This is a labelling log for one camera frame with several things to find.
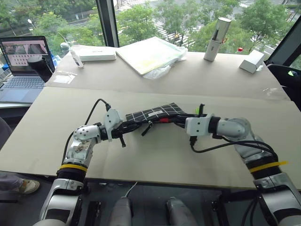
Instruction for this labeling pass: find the crumpled clear plastic bag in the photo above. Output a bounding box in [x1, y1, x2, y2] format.
[143, 46, 189, 80]

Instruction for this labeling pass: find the grey figurine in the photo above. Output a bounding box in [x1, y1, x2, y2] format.
[60, 42, 71, 57]

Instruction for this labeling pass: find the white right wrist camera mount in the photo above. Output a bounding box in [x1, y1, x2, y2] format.
[185, 115, 212, 137]

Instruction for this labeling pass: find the black cylindrical speaker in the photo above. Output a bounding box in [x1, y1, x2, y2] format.
[27, 56, 56, 83]

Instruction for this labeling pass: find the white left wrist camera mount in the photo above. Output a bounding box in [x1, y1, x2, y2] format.
[104, 108, 123, 142]

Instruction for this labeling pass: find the large cardboard sheet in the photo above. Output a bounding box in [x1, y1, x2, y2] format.
[0, 86, 301, 190]

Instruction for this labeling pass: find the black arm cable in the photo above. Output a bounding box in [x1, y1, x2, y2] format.
[189, 136, 284, 167]
[62, 98, 111, 165]

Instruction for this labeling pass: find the black window frame post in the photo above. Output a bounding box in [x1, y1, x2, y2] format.
[95, 0, 120, 48]

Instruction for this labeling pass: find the flat white box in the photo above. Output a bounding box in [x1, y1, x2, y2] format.
[71, 46, 117, 62]

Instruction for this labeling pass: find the beige shoe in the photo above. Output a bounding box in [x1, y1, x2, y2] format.
[18, 178, 41, 195]

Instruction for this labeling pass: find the slanted black window frame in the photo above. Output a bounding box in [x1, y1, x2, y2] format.
[267, 16, 301, 65]

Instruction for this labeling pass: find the grey open laptop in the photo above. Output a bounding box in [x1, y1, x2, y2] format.
[0, 35, 52, 104]

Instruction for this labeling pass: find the silver white cylinder tumbler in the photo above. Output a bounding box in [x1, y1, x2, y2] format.
[203, 16, 232, 63]

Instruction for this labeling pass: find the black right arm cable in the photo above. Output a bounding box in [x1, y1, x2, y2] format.
[189, 136, 284, 167]

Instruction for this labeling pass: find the grey trouser leg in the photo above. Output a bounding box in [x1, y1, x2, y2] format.
[0, 117, 24, 192]

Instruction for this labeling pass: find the small white bottle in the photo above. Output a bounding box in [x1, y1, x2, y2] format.
[70, 50, 85, 69]

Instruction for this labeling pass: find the thin white cable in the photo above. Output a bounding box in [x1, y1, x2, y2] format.
[124, 181, 139, 199]

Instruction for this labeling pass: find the small white cardboard box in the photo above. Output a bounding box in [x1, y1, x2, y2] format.
[239, 49, 265, 75]

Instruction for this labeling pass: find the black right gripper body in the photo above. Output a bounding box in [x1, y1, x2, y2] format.
[173, 113, 208, 129]

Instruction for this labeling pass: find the clear plastic wrapper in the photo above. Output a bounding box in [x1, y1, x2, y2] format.
[261, 86, 285, 100]

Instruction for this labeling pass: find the black white grid pouch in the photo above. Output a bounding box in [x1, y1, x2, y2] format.
[125, 102, 187, 137]

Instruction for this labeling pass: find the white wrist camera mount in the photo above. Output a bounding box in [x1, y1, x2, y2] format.
[104, 108, 123, 142]
[185, 115, 212, 137]

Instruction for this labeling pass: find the black chair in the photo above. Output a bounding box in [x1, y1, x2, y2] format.
[265, 63, 301, 102]

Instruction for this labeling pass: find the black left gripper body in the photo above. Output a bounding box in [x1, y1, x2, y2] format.
[111, 120, 129, 140]

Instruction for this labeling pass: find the grey rounded robot leg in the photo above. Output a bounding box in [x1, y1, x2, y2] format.
[166, 196, 198, 226]
[110, 196, 133, 226]

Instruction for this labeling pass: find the small clear plastic bag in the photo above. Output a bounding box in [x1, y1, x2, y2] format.
[52, 71, 78, 85]

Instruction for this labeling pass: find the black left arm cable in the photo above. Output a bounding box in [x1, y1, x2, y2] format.
[62, 98, 111, 165]

